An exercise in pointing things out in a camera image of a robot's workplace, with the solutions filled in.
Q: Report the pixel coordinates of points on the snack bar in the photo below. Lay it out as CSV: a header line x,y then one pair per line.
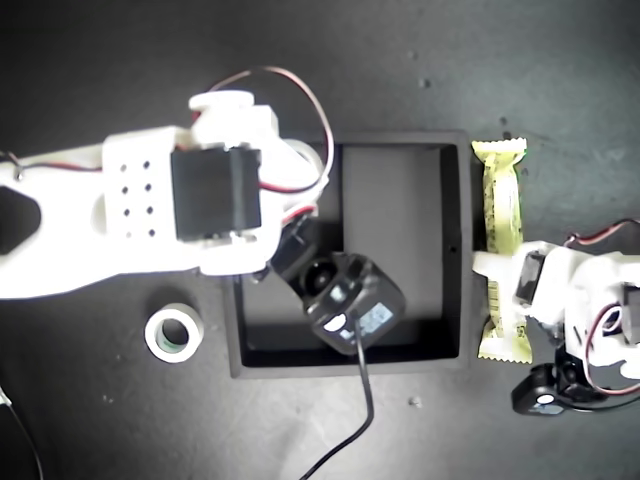
x,y
505,200

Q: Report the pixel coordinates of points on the black tray with wells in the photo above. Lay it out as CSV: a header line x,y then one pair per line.
x,y
395,210

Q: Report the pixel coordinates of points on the white tape roll, green core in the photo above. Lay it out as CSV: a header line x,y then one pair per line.
x,y
195,335

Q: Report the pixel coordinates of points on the black camera box, round sticker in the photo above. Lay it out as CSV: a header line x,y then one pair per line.
x,y
535,390

